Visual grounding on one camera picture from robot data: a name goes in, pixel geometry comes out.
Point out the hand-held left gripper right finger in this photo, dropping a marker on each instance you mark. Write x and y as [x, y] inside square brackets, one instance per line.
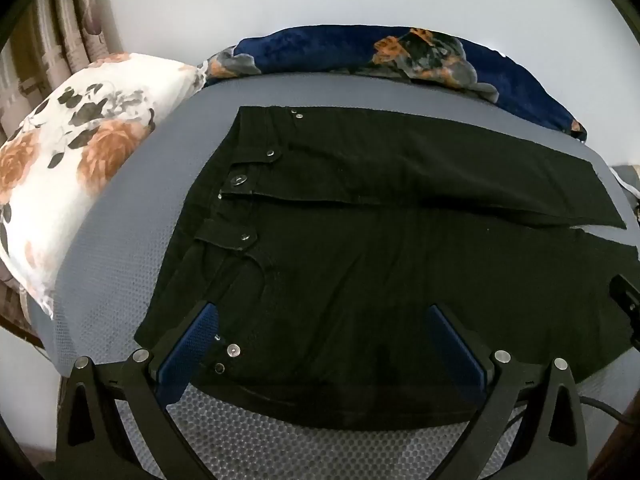
[452, 345]

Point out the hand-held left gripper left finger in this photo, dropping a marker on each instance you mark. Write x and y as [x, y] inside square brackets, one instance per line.
[192, 340]

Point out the white floral pillow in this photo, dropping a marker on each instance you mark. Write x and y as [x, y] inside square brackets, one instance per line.
[75, 160]

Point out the black pants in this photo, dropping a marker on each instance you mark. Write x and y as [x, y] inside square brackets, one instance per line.
[350, 240]

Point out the beige patterned curtain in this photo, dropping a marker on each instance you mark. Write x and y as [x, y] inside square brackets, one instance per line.
[55, 25]

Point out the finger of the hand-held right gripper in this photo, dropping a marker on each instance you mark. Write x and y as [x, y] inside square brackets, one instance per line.
[627, 297]

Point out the blue floral blanket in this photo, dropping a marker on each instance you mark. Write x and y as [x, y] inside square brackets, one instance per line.
[310, 52]

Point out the grey mesh bed mat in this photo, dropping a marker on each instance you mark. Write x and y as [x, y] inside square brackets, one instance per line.
[145, 210]

